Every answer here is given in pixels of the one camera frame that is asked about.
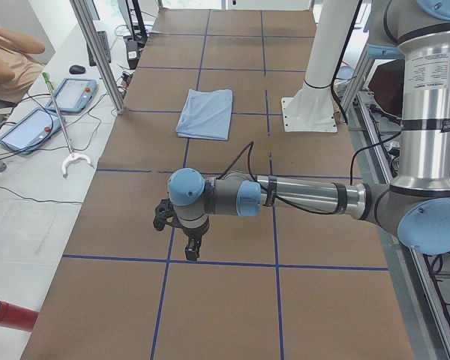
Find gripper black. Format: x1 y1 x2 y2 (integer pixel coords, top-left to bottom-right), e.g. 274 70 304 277
182 224 209 261

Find light blue t-shirt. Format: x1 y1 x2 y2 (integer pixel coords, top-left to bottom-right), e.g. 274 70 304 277
175 89 233 141

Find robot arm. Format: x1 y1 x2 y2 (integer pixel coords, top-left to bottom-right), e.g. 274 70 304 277
154 1 450 261

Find reacher grabber stick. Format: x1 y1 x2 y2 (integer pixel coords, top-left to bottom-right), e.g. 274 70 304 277
42 72 94 179

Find far blue teach pendant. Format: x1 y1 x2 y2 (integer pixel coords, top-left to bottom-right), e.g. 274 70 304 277
54 77 98 114

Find blue teach pendant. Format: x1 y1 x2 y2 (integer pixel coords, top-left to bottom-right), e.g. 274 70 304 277
0 108 61 155
54 77 98 114

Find near blue teach pendant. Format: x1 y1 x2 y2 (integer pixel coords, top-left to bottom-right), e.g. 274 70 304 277
0 108 61 155

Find red cylinder bottle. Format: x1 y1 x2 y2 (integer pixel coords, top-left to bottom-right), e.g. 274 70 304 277
0 300 39 332

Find black computer mouse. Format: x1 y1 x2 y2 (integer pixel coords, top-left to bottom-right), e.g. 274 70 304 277
68 64 86 75

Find black keyboard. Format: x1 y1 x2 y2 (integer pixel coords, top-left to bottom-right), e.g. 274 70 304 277
86 30 112 68

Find person in beige shirt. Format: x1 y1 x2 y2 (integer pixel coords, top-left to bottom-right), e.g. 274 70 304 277
0 27 46 109

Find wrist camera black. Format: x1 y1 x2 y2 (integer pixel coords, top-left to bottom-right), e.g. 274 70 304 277
153 199 181 231

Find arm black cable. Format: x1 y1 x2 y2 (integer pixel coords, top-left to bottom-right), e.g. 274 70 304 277
217 140 398 215

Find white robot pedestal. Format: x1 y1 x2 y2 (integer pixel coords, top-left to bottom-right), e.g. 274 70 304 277
281 0 362 134

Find aluminium frame post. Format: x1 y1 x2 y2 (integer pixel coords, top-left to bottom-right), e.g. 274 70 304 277
70 0 125 116

